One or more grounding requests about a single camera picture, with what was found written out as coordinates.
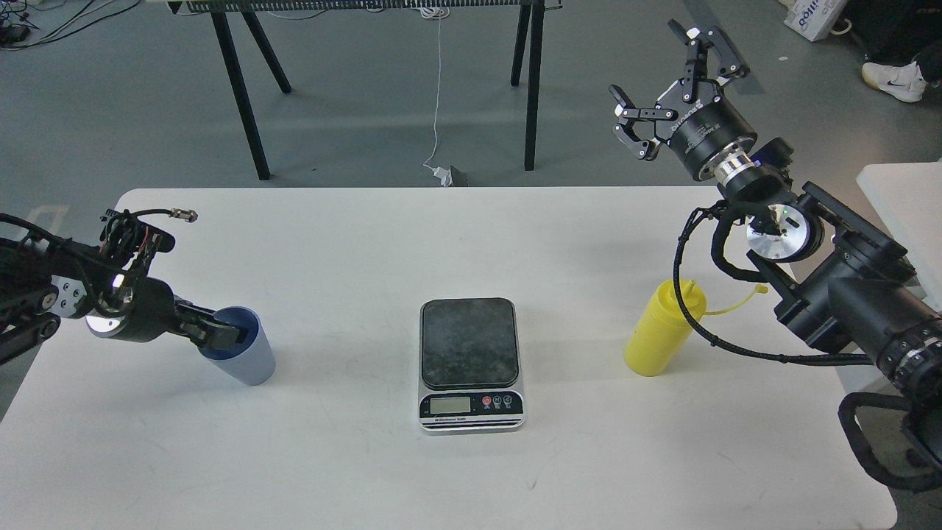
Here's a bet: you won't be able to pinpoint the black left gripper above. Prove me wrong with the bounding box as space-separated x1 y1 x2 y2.
87 278 247 360

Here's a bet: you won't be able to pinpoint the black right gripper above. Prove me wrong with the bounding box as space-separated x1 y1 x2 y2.
609 19 759 183

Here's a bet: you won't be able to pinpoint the blue ribbed plastic cup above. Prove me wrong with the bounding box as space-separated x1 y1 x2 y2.
198 306 276 386

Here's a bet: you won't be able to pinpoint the yellow squeeze bottle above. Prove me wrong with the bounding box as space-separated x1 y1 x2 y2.
623 279 768 377

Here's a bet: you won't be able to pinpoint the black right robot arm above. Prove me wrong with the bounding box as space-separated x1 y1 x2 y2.
609 20 941 492

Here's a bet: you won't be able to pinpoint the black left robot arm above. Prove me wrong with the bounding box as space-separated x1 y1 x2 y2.
2 208 255 363

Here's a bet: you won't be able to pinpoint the digital kitchen scale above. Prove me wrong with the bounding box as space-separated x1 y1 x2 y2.
417 297 527 435

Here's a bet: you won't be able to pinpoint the white cardboard box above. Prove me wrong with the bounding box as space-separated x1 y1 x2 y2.
783 1 850 41

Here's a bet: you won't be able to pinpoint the white sneaker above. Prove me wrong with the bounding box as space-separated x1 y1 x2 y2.
861 61 928 103

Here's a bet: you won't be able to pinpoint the white power adapter on floor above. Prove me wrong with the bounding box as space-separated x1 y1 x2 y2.
433 166 470 188

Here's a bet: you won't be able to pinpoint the black trestle table background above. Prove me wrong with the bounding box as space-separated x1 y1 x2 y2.
166 0 564 181

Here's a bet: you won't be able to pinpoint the white hanging cable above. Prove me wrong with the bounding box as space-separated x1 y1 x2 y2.
421 6 451 174

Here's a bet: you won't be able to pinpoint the black cables on floor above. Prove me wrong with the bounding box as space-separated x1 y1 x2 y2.
0 0 141 51

